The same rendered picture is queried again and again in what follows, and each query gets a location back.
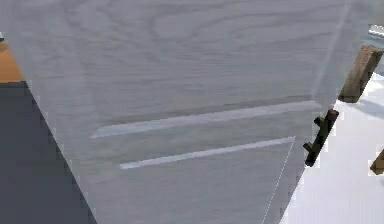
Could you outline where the black door handle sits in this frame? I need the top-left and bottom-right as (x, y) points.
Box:
(302, 109), (340, 168)

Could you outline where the brown wooden furniture leg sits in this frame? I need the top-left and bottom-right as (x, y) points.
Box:
(369, 149), (384, 176)
(337, 44), (384, 104)

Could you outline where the grey wooden room door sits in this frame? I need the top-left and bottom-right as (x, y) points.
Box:
(0, 0), (374, 224)

